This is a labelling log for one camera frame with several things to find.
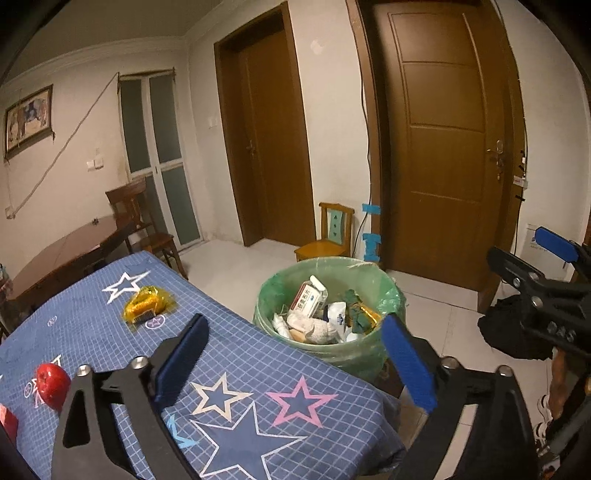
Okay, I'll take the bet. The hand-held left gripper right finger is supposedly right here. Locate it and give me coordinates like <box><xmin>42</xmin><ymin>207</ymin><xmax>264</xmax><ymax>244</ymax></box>
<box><xmin>381</xmin><ymin>314</ymin><xmax>539</xmax><ymax>480</ymax></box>

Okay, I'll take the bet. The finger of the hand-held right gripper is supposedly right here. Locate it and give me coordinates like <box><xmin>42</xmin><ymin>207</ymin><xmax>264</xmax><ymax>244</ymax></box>
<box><xmin>487</xmin><ymin>247</ymin><xmax>548</xmax><ymax>301</ymax></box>
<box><xmin>529</xmin><ymin>225</ymin><xmax>591</xmax><ymax>273</ymax></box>

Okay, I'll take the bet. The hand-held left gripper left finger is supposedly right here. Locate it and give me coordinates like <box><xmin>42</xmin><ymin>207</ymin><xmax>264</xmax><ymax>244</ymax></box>
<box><xmin>51</xmin><ymin>314</ymin><xmax>209</xmax><ymax>480</ymax></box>

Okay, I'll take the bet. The dark green wrapper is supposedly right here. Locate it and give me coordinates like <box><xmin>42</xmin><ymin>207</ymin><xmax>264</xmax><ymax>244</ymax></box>
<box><xmin>342</xmin><ymin>289</ymin><xmax>368</xmax><ymax>333</ymax></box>

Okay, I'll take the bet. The white medicine box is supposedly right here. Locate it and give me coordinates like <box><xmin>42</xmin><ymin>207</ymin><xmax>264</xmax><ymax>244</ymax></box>
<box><xmin>290</xmin><ymin>275</ymin><xmax>329</xmax><ymax>319</ymax></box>

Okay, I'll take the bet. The green-lined trash bin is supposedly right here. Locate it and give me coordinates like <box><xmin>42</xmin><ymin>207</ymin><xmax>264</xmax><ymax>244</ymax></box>
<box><xmin>253</xmin><ymin>257</ymin><xmax>407</xmax><ymax>370</ymax></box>

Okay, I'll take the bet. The person's right forearm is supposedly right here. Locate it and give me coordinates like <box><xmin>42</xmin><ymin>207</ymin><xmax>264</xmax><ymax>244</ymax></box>
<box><xmin>549</xmin><ymin>348</ymin><xmax>575</xmax><ymax>416</ymax></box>

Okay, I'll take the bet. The black bag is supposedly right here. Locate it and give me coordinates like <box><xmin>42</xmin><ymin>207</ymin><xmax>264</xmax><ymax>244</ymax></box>
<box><xmin>477</xmin><ymin>295</ymin><xmax>555</xmax><ymax>361</ymax></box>

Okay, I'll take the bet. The yellow plastic bag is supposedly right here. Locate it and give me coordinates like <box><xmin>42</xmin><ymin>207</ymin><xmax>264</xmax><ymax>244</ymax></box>
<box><xmin>122</xmin><ymin>285</ymin><xmax>177</xmax><ymax>328</ymax></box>

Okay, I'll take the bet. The blue star-print tablecloth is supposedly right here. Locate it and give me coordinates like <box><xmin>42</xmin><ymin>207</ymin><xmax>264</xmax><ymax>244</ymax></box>
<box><xmin>0</xmin><ymin>251</ymin><xmax>402</xmax><ymax>480</ymax></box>

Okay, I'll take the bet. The white and black sneaker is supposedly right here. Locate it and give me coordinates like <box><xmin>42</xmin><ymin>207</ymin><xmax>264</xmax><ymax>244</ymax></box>
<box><xmin>533</xmin><ymin>394</ymin><xmax>555</xmax><ymax>450</ymax></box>

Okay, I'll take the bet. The large blue tape piece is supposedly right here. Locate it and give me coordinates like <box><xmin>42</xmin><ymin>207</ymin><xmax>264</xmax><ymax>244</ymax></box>
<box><xmin>362</xmin><ymin>233</ymin><xmax>383</xmax><ymax>264</ymax></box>

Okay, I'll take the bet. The red apple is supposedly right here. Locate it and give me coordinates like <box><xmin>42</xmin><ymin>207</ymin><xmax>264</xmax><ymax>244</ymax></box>
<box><xmin>36</xmin><ymin>363</ymin><xmax>72</xmax><ymax>411</ymax></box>

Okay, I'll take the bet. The panelled brown wooden door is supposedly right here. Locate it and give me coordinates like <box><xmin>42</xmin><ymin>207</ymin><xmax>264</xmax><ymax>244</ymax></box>
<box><xmin>346</xmin><ymin>0</ymin><xmax>527</xmax><ymax>301</ymax></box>

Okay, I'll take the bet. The small wooden chair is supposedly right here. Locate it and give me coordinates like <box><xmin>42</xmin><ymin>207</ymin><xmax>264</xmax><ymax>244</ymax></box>
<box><xmin>294</xmin><ymin>202</ymin><xmax>355</xmax><ymax>264</ymax></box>

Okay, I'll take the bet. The dark wooden dining table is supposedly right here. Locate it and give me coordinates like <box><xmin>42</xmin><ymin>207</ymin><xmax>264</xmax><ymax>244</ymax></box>
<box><xmin>0</xmin><ymin>213</ymin><xmax>137</xmax><ymax>324</ymax></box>

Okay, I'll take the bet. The wooden dining chair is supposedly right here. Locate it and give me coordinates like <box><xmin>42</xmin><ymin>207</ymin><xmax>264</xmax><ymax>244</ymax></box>
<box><xmin>105</xmin><ymin>176</ymin><xmax>189</xmax><ymax>280</ymax></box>

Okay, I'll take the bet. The pink tissue pack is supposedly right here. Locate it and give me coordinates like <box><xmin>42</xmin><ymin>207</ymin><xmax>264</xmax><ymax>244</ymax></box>
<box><xmin>0</xmin><ymin>404</ymin><xmax>20</xmax><ymax>446</ymax></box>

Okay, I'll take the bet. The frosted glass double door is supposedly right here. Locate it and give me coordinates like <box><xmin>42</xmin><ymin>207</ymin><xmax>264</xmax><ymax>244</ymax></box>
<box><xmin>117</xmin><ymin>68</ymin><xmax>204</xmax><ymax>252</ymax></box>

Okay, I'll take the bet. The plain brown wooden door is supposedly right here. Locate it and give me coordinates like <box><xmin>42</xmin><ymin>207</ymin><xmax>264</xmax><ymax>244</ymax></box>
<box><xmin>213</xmin><ymin>1</ymin><xmax>317</xmax><ymax>247</ymax></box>

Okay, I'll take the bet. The white wall box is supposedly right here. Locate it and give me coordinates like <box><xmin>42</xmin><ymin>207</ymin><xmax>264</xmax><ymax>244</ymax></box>
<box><xmin>526</xmin><ymin>224</ymin><xmax>548</xmax><ymax>252</ymax></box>

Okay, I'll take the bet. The black wall cable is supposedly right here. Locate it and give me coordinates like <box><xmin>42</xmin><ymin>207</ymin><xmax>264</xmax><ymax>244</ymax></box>
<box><xmin>353</xmin><ymin>28</ymin><xmax>372</xmax><ymax>259</ymax></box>

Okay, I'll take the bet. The wall rope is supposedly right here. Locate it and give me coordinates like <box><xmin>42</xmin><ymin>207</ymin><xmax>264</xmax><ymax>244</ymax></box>
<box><xmin>4</xmin><ymin>74</ymin><xmax>118</xmax><ymax>220</ymax></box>

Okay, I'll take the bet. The framed wall picture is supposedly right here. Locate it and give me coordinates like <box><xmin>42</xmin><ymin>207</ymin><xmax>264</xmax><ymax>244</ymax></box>
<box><xmin>4</xmin><ymin>84</ymin><xmax>54</xmax><ymax>160</ymax></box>

